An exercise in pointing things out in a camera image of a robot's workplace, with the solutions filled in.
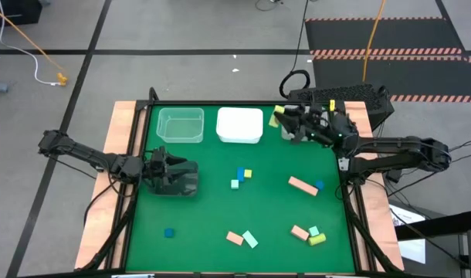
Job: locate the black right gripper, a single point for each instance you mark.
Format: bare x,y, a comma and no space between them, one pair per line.
332,131

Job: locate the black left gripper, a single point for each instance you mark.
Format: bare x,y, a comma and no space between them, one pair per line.
156,166

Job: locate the yellow rectangular block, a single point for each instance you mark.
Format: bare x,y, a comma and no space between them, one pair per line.
275,119

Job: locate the long orange block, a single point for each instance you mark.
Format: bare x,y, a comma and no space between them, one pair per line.
303,185

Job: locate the blue half-cylinder block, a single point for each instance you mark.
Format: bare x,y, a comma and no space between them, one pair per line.
319,185

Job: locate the blue rectangular block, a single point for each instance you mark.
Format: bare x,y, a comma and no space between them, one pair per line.
240,174

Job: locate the orange rectangular block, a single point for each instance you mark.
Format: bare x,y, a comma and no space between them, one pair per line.
234,238
299,232

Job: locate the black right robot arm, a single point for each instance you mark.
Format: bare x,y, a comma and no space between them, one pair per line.
405,148

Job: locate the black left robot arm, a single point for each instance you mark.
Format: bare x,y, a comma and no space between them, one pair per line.
85,154

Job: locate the dark transparent plastic bin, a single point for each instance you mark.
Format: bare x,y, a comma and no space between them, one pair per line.
189,190

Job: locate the clear plastic bin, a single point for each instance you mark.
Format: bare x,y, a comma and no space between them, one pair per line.
180,131

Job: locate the small yellow tag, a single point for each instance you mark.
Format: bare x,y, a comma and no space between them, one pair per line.
332,105

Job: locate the black perforated computer case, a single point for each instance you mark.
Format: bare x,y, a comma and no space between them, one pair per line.
347,94

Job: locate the mint cube block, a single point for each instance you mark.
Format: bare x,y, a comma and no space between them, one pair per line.
314,231
234,184

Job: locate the white plastic bin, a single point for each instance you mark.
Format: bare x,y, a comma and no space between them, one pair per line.
239,125

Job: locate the green table mat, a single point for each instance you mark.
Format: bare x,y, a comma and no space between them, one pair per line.
220,212

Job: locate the blue cube block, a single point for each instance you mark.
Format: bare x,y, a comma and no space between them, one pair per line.
168,232

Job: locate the yellow cube block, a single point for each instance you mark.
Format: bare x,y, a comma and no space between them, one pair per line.
248,173

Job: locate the mint rectangular block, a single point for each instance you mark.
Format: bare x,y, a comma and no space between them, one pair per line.
250,239

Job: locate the yellow cylinder block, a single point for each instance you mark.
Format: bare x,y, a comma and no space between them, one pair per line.
317,239

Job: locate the black hazard-striped floor mat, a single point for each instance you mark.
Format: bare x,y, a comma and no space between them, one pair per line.
394,34
413,77

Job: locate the white printed sign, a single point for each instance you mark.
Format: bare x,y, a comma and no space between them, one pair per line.
411,247

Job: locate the black floor box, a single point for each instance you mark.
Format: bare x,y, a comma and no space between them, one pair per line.
11,11

